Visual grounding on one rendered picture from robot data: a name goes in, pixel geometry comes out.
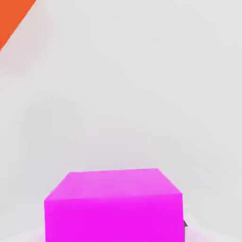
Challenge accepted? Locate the small magenta cube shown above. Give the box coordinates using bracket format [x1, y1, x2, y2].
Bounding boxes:
[43, 167, 185, 242]

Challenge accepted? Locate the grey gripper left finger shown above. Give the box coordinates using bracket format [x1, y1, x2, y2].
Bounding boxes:
[13, 226, 46, 242]

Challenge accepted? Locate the large orange box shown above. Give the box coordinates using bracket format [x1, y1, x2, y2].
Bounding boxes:
[0, 0, 37, 52]

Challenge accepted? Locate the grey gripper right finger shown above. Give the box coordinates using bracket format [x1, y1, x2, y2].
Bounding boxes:
[182, 212, 216, 242]

